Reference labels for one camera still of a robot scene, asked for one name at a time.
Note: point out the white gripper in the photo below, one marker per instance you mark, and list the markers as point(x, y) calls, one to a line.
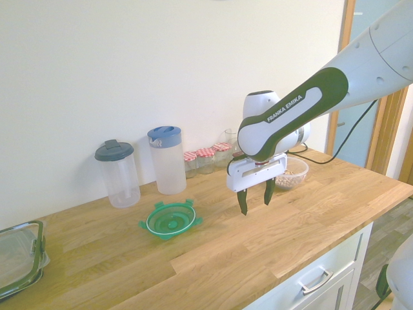
point(251, 176)

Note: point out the green round container lid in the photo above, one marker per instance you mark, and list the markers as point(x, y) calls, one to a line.
point(171, 223)

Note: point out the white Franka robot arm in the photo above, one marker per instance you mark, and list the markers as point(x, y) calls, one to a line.
point(290, 113)

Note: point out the clear food bowl with nuts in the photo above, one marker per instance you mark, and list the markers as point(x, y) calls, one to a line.
point(297, 176)

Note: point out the glass jar red checked lid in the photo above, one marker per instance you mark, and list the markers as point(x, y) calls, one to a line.
point(205, 158)
point(190, 161)
point(221, 153)

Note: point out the clear pitcher blue lid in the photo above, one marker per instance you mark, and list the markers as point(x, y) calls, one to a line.
point(167, 161)

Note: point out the clear pitcher dark grey lid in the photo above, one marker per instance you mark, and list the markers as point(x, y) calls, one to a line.
point(121, 174)

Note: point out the rectangular container green-rimmed lid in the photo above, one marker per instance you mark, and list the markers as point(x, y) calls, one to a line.
point(16, 255)

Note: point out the white cabinet drawer front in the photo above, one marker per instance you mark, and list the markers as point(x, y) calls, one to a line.
point(322, 258)

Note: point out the frosted glass door panel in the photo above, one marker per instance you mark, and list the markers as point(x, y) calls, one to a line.
point(351, 151)

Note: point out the wooden door frame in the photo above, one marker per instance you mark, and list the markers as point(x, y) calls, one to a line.
point(388, 135)

